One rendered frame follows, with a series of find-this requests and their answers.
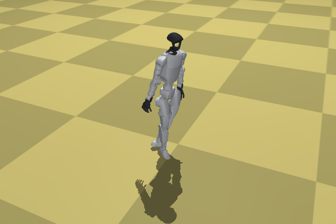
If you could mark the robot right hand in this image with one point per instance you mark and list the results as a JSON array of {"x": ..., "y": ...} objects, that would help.
[{"x": 146, "y": 105}]

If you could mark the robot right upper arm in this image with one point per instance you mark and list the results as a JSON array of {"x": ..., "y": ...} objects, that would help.
[{"x": 159, "y": 64}]

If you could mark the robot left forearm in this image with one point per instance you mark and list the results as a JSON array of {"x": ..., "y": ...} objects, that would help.
[{"x": 180, "y": 80}]

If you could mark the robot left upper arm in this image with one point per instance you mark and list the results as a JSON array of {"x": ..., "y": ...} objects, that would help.
[{"x": 184, "y": 56}]

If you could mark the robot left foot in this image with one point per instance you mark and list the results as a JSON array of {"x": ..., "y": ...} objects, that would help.
[{"x": 155, "y": 144}]

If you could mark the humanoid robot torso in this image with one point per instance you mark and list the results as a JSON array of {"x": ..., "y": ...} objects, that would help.
[{"x": 170, "y": 73}]

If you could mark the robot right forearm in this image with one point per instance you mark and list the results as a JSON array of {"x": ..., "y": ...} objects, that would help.
[{"x": 152, "y": 89}]

